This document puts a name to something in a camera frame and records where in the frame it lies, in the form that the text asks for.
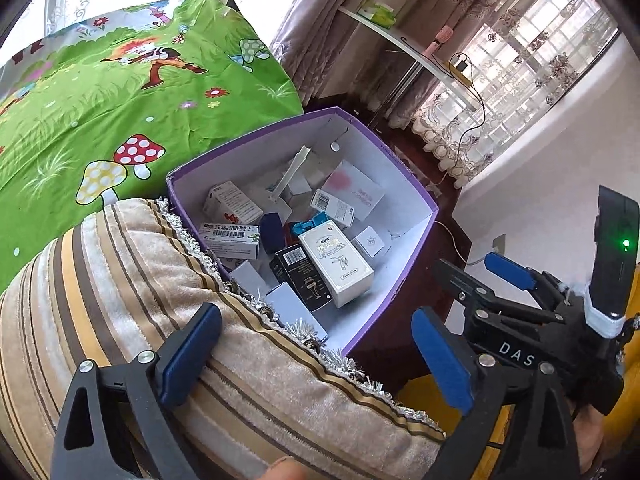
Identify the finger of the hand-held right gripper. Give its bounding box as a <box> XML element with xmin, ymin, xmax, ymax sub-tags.
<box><xmin>484</xmin><ymin>251</ymin><xmax>571</xmax><ymax>314</ymax></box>
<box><xmin>432</xmin><ymin>258</ymin><xmax>562</xmax><ymax>324</ymax></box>

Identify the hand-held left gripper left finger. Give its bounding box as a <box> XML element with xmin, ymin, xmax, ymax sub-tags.
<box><xmin>50</xmin><ymin>302</ymin><xmax>223</xmax><ymax>480</ymax></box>

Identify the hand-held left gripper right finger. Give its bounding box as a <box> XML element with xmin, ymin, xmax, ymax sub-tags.
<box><xmin>410</xmin><ymin>307</ymin><xmax>583</xmax><ymax>480</ymax></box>

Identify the purple cardboard box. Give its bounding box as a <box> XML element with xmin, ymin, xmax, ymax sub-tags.
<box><xmin>166</xmin><ymin>106</ymin><xmax>440</xmax><ymax>356</ymax></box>

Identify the small white diamond-logo box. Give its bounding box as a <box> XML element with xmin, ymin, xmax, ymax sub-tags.
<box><xmin>350</xmin><ymin>226</ymin><xmax>388</xmax><ymax>261</ymax></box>

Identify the white box with long barcode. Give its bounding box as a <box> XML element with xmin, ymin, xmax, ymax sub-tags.
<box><xmin>197</xmin><ymin>222</ymin><xmax>261</xmax><ymax>261</ymax></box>

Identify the tall white gold-print box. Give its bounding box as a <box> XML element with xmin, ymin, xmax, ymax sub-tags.
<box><xmin>298</xmin><ymin>225</ymin><xmax>375</xmax><ymax>308</ymax></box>

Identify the dark blue plastic object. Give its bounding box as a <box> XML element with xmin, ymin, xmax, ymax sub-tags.
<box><xmin>259</xmin><ymin>212</ymin><xmax>286</xmax><ymax>256</ymax></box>

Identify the large white cardboard box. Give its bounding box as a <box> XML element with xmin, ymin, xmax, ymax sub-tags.
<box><xmin>320</xmin><ymin>160</ymin><xmax>386</xmax><ymax>211</ymax></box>

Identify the white box small barcode label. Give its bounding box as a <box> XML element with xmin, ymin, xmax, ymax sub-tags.
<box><xmin>310</xmin><ymin>189</ymin><xmax>356</xmax><ymax>226</ymax></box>

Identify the white medicine box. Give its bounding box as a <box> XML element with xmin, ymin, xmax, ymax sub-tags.
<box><xmin>202</xmin><ymin>180</ymin><xmax>263</xmax><ymax>226</ymax></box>

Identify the blue plastic toy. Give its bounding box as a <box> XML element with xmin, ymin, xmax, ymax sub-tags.
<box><xmin>291</xmin><ymin>212</ymin><xmax>331</xmax><ymax>236</ymax></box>

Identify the plain white box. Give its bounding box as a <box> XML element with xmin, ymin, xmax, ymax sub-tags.
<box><xmin>287</xmin><ymin>155</ymin><xmax>331</xmax><ymax>196</ymax></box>

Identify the white plastic scoop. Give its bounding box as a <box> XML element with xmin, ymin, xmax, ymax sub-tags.
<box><xmin>260</xmin><ymin>145</ymin><xmax>315</xmax><ymax>216</ymax></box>

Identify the person's right hand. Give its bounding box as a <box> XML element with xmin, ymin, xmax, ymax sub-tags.
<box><xmin>571</xmin><ymin>402</ymin><xmax>610</xmax><ymax>480</ymax></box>

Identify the person's left hand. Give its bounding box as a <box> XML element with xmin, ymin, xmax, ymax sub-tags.
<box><xmin>264</xmin><ymin>456</ymin><xmax>311</xmax><ymax>480</ymax></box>

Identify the striped plush cushion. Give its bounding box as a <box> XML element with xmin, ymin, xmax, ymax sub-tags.
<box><xmin>0</xmin><ymin>199</ymin><xmax>446</xmax><ymax>480</ymax></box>

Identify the embroidered lace curtain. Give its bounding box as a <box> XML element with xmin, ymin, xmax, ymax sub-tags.
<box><xmin>410</xmin><ymin>0</ymin><xmax>621</xmax><ymax>191</ymax></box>

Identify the pink handheld device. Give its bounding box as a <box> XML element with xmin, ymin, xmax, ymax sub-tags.
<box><xmin>432</xmin><ymin>25</ymin><xmax>455</xmax><ymax>56</ymax></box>

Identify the green cartoon printed sheet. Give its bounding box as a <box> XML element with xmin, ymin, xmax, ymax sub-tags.
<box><xmin>0</xmin><ymin>0</ymin><xmax>304</xmax><ymax>293</ymax></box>

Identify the white side table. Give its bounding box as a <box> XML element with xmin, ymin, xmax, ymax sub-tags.
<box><xmin>337</xmin><ymin>4</ymin><xmax>483</xmax><ymax>121</ymax></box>

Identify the window with white grille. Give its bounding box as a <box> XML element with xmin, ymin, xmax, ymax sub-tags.
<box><xmin>465</xmin><ymin>0</ymin><xmax>621</xmax><ymax>111</ymax></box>

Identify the green tissue pack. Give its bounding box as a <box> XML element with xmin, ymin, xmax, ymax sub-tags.
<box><xmin>357</xmin><ymin>1</ymin><xmax>397</xmax><ymax>28</ymax></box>

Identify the white cable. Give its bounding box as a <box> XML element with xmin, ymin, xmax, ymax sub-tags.
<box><xmin>435</xmin><ymin>220</ymin><xmax>488</xmax><ymax>267</ymax></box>

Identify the black cable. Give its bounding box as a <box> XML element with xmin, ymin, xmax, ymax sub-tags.
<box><xmin>432</xmin><ymin>52</ymin><xmax>488</xmax><ymax>161</ymax></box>

